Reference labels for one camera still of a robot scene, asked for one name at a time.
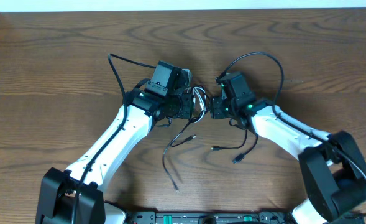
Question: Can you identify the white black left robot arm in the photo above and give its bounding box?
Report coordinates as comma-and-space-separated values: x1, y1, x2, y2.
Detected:
35, 79, 194, 223

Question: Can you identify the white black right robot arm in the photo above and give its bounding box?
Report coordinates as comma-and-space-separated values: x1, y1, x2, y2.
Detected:
210, 75, 366, 223

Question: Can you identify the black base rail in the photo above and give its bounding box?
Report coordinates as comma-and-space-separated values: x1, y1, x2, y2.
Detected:
108, 210, 365, 224

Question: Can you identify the white usb cable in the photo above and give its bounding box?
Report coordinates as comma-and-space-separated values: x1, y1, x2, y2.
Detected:
185, 86, 208, 124

